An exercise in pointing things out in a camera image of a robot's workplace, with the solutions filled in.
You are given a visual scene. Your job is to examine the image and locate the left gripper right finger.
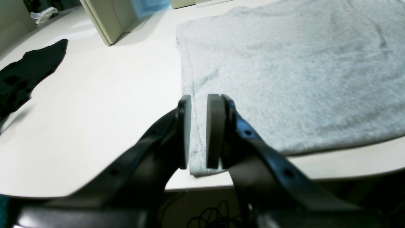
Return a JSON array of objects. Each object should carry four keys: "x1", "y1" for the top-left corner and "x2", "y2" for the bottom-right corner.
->
[{"x1": 206, "y1": 95, "x2": 361, "y2": 228}]

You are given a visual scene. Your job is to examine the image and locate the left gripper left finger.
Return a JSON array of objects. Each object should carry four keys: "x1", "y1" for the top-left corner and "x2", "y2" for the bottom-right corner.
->
[{"x1": 19, "y1": 95, "x2": 191, "y2": 228}]

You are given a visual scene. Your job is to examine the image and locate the grey T-shirt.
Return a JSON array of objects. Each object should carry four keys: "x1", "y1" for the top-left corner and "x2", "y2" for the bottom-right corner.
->
[{"x1": 176, "y1": 0, "x2": 405, "y2": 176}]

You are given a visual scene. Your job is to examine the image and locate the black cloth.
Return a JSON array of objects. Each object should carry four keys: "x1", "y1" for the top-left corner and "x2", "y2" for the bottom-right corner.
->
[{"x1": 0, "y1": 39, "x2": 69, "y2": 124}]

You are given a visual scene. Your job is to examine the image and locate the blue object in bin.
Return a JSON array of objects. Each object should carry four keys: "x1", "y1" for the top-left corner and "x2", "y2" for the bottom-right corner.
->
[{"x1": 131, "y1": 0, "x2": 171, "y2": 18}]

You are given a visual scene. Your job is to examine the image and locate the black cable bundle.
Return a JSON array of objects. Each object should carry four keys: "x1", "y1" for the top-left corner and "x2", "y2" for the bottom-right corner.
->
[{"x1": 187, "y1": 201, "x2": 247, "y2": 228}]

